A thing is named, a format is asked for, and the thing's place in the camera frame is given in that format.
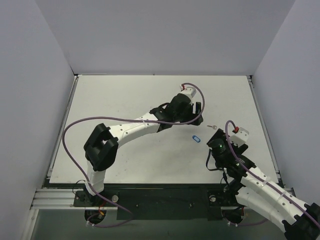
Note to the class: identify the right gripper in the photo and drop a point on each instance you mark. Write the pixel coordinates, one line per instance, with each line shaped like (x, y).
(216, 135)

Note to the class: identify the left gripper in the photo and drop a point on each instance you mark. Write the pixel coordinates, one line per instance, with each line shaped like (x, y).
(191, 113)

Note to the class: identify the silver key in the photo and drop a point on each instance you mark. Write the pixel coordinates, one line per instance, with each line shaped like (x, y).
(212, 126)

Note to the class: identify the blue key tag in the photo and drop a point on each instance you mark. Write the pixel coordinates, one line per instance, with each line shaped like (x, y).
(196, 138)

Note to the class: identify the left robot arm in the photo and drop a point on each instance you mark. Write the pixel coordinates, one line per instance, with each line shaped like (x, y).
(103, 143)

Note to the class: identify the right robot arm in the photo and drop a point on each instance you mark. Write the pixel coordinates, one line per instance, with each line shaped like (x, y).
(252, 188)

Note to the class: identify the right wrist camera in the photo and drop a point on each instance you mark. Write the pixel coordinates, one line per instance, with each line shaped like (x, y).
(240, 137)

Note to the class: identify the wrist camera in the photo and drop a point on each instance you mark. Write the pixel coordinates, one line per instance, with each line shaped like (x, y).
(240, 137)
(190, 92)

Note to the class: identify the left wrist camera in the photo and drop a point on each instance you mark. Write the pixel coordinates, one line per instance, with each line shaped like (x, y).
(190, 92)

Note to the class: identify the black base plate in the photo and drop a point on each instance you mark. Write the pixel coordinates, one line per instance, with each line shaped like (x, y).
(163, 202)

